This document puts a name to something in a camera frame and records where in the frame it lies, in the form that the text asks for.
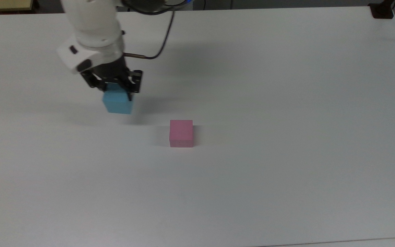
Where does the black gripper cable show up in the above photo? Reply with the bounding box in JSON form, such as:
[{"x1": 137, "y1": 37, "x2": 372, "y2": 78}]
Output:
[{"x1": 122, "y1": 10, "x2": 176, "y2": 61}]

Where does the yellow wooden board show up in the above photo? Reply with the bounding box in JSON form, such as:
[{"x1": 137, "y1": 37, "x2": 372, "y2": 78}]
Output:
[{"x1": 0, "y1": 0, "x2": 34, "y2": 13}]

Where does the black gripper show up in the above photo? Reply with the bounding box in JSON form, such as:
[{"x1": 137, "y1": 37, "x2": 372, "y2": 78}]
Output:
[{"x1": 80, "y1": 56, "x2": 143, "y2": 101}]

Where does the pink foam cube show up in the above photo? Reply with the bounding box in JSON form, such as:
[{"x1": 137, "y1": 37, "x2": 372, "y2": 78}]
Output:
[{"x1": 169, "y1": 119, "x2": 194, "y2": 148}]

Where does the black stand base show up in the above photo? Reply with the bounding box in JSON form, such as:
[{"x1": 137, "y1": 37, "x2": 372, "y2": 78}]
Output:
[{"x1": 369, "y1": 0, "x2": 395, "y2": 20}]

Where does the blue foam cube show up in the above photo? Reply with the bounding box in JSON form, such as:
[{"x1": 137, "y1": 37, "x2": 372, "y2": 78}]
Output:
[{"x1": 102, "y1": 84, "x2": 134, "y2": 115}]

